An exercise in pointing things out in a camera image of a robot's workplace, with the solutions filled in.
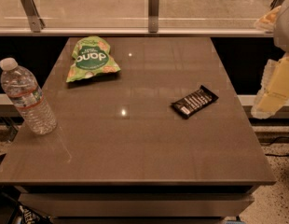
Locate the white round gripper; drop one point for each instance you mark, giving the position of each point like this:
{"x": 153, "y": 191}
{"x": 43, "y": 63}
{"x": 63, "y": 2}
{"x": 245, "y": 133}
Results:
{"x": 284, "y": 28}

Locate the black rxbar chocolate bar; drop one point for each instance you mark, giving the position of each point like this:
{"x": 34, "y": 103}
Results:
{"x": 194, "y": 102}

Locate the green rice chip bag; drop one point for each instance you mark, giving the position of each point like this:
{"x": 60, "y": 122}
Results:
{"x": 91, "y": 59}

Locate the dark snack bag under table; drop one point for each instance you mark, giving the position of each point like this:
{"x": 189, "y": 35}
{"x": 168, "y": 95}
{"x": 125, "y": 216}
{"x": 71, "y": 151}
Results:
{"x": 28, "y": 216}

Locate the glass railing panel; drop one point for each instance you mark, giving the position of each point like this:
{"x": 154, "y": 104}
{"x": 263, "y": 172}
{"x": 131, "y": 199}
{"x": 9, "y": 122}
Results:
{"x": 177, "y": 14}

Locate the clear plastic water bottle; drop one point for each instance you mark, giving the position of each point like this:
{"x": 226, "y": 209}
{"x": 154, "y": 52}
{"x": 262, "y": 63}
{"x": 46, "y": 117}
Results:
{"x": 22, "y": 89}

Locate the left metal railing bracket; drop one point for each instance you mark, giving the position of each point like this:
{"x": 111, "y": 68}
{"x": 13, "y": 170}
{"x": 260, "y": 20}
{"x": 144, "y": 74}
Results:
{"x": 35, "y": 21}

